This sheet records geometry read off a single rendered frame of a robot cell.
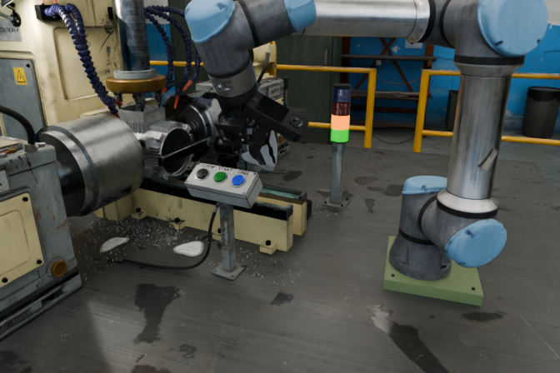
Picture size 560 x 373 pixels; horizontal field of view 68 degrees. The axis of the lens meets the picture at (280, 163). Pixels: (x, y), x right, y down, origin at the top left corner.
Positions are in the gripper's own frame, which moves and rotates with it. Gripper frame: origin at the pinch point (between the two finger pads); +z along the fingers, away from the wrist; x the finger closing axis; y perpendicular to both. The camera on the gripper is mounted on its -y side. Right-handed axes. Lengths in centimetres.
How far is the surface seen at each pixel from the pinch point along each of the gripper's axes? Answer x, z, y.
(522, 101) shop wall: -447, 340, -88
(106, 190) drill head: 8.6, 9.9, 46.7
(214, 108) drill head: -42, 26, 48
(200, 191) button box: 3.2, 9.8, 20.6
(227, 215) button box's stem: 4.0, 16.8, 15.3
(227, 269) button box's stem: 11.6, 30.3, 15.8
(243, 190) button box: 1.9, 8.0, 8.8
